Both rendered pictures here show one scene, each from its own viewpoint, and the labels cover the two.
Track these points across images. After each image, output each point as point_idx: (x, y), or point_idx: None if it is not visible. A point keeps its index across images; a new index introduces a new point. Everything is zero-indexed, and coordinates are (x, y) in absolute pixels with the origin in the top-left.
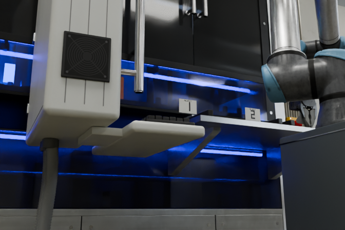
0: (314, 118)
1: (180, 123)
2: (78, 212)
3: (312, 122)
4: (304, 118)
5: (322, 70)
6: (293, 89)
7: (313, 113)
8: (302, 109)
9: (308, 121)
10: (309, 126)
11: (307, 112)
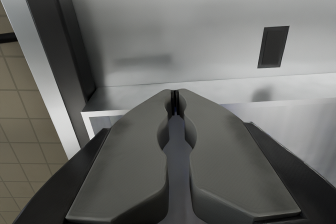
0: (115, 126)
1: None
2: None
3: (150, 102)
4: (238, 117)
5: None
6: None
7: (108, 165)
8: (319, 193)
9: (194, 105)
10: (188, 89)
11: (215, 162)
